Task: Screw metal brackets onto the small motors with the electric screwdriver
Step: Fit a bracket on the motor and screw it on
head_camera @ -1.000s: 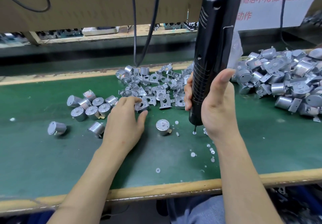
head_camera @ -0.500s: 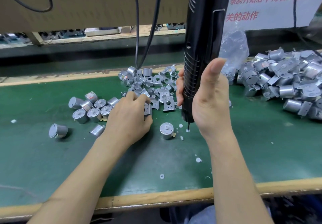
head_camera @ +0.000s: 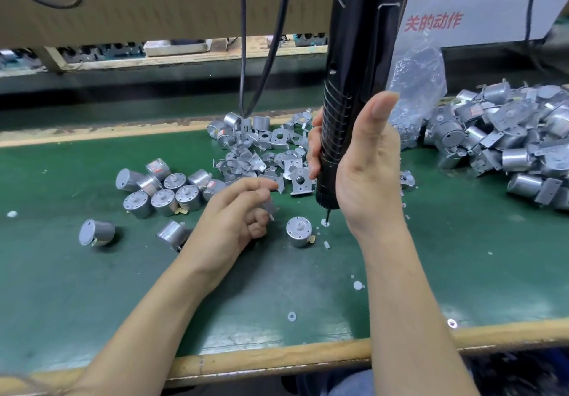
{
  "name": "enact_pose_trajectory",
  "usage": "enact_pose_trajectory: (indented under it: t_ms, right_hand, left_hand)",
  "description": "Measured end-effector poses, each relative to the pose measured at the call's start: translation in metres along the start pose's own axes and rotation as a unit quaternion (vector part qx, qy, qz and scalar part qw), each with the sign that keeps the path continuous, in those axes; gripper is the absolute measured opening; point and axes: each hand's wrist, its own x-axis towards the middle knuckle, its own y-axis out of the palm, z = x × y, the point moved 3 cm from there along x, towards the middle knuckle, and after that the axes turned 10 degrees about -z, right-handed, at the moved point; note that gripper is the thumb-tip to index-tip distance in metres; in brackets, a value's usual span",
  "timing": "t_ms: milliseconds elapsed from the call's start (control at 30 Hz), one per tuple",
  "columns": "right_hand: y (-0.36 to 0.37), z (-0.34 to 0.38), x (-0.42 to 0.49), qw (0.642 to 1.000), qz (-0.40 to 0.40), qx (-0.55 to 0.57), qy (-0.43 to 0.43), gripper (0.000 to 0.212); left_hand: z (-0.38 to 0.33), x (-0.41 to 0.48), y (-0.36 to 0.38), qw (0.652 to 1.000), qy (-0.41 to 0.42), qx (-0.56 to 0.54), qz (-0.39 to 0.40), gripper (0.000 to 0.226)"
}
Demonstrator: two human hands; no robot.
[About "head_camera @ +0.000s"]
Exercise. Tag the person's left hand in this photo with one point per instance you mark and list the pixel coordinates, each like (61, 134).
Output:
(222, 227)

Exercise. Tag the green bench mat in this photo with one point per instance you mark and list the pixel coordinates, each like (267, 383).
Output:
(498, 258)

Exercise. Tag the scatter of small silver screws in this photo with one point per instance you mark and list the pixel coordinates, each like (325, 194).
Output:
(357, 285)

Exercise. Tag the brown back panel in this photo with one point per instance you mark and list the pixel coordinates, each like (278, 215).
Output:
(160, 5)

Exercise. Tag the person's left forearm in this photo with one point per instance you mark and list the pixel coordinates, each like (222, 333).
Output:
(142, 338)

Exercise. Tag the pile of silver motors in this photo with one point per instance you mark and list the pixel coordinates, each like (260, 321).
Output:
(160, 196)

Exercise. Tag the grey blue trousers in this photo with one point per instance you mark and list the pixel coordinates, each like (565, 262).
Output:
(351, 384)

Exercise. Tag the pile of assembled motors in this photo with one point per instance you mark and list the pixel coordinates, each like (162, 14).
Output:
(511, 138)

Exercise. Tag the person's right hand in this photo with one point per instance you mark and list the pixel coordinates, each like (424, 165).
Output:
(369, 178)

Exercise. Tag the black electric screwdriver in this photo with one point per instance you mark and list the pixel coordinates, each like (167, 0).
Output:
(360, 45)

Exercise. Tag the white paper sign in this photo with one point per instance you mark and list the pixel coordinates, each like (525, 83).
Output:
(498, 5)

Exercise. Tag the silver round motor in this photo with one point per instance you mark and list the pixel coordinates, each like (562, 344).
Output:
(300, 230)

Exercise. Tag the small clear plastic bag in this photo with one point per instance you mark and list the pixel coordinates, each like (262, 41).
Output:
(418, 85)

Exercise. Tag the pile of metal brackets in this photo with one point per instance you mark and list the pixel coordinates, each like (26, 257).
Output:
(267, 147)

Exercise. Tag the person's right forearm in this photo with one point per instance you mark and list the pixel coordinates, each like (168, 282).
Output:
(418, 320)

